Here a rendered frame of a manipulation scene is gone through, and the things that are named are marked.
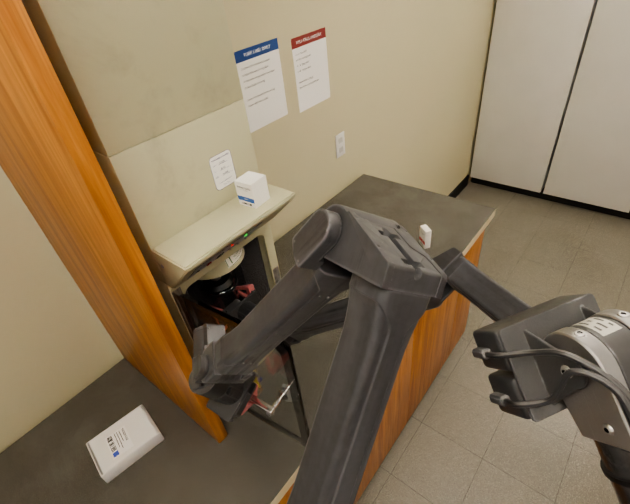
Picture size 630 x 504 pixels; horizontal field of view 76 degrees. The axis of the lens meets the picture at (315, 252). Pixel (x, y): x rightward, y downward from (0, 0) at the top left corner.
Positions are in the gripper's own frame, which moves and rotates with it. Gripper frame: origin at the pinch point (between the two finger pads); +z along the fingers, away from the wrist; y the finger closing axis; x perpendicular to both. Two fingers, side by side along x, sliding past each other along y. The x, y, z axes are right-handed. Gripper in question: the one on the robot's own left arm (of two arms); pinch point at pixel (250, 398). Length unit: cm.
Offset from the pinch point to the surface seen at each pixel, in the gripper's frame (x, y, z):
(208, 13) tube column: -20, -56, -49
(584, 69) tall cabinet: 30, -280, 137
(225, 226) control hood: -13.6, -27.6, -21.6
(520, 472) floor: 62, -23, 141
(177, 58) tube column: -21, -45, -48
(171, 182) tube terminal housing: -21.6, -28.5, -32.7
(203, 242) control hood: -13.8, -21.9, -24.1
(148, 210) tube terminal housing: -22.1, -21.4, -32.7
